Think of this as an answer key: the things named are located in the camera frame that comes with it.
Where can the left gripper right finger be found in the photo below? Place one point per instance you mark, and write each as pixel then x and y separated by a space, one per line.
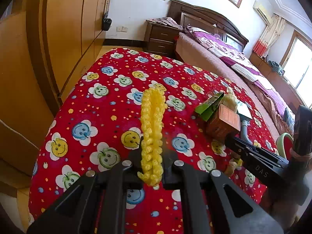
pixel 212 202

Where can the white tissue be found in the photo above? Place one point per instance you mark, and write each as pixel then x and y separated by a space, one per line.
pixel 230 100

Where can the green carton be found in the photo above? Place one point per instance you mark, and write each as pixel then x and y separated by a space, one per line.
pixel 208 107

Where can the orange cardboard box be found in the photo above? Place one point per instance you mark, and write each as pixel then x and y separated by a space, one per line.
pixel 223 123

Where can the peanut shell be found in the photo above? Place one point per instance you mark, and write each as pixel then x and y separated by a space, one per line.
pixel 231 167

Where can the black bag on wardrobe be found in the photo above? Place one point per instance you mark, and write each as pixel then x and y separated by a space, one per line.
pixel 106 22

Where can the red green trash bin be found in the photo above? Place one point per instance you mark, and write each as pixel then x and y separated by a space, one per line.
pixel 284 143

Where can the wooden wardrobe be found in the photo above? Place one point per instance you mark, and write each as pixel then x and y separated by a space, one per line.
pixel 46 46

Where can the purple floral quilt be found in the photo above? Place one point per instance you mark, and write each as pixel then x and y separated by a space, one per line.
pixel 237 61

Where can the red white curtain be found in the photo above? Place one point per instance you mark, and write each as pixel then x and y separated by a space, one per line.
pixel 269 36

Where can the blue plaid pillow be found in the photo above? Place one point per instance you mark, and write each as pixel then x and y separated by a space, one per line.
pixel 289 118

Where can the wooden bed with mattress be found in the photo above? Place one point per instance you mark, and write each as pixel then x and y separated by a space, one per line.
pixel 193 53

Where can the long wooden window cabinet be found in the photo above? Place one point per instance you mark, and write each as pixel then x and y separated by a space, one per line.
pixel 286 91

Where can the red smiley flower blanket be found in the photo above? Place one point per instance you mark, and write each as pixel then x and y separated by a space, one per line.
pixel 99 124

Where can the blue plastic razor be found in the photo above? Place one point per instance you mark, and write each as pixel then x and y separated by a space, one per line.
pixel 243 133

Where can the window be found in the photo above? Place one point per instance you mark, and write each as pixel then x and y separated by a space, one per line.
pixel 296 64

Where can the wall air conditioner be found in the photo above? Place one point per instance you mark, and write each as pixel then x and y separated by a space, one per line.
pixel 263 12

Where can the dark wooden nightstand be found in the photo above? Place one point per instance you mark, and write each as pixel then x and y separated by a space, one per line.
pixel 160 39

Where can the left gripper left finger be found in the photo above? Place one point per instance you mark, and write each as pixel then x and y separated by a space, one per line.
pixel 95 203

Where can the white blue cardboard box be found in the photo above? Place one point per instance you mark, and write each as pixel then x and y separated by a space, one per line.
pixel 243 111

